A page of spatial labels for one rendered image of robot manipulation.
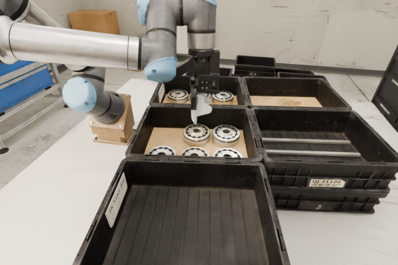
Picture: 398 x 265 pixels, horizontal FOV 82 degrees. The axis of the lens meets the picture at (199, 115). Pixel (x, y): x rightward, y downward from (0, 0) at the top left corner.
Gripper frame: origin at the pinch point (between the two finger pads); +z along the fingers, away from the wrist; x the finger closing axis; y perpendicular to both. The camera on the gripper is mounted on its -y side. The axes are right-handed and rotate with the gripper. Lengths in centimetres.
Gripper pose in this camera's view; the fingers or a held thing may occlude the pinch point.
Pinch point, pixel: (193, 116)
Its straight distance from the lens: 70.0
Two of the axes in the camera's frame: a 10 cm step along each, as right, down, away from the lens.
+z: 0.0, 9.1, 4.1
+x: 0.4, -4.1, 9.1
